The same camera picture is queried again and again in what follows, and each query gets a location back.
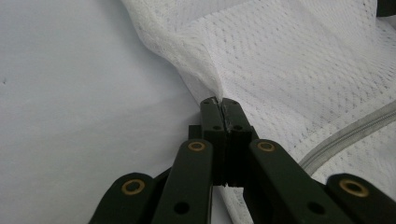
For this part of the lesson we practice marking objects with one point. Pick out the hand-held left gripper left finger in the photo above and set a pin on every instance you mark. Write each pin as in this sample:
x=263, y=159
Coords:
x=214, y=118

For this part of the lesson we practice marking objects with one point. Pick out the dark object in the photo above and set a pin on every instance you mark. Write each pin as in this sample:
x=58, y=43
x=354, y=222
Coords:
x=387, y=6

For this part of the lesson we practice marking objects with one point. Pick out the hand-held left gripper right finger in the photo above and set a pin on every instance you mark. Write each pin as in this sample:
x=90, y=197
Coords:
x=236, y=124

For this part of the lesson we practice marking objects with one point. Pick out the white mesh garment with zipper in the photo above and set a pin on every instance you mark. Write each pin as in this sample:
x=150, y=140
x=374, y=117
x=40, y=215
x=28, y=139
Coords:
x=280, y=62

